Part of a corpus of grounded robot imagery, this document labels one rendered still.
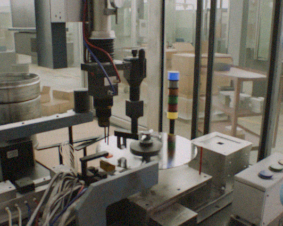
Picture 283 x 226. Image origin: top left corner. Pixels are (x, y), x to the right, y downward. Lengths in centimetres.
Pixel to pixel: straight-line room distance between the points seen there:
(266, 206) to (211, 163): 29
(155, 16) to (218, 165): 79
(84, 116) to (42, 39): 30
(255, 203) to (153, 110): 82
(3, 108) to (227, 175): 96
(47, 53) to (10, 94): 51
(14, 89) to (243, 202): 101
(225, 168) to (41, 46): 75
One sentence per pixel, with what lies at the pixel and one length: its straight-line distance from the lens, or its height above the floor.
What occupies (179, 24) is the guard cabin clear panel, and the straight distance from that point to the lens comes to 151.
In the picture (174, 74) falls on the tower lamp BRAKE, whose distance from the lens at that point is 126.
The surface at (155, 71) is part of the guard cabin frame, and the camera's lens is 161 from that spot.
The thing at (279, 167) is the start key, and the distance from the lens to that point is 111.
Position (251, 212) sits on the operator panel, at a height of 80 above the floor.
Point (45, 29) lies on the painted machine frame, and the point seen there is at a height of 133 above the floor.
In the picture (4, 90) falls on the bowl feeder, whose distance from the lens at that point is 145.
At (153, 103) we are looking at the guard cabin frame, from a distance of 165.
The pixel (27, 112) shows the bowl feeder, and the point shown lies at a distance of 150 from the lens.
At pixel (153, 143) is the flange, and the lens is 106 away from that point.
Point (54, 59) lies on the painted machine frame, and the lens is 94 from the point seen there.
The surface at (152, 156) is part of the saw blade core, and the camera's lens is 99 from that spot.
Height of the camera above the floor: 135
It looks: 15 degrees down
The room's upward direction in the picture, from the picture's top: straight up
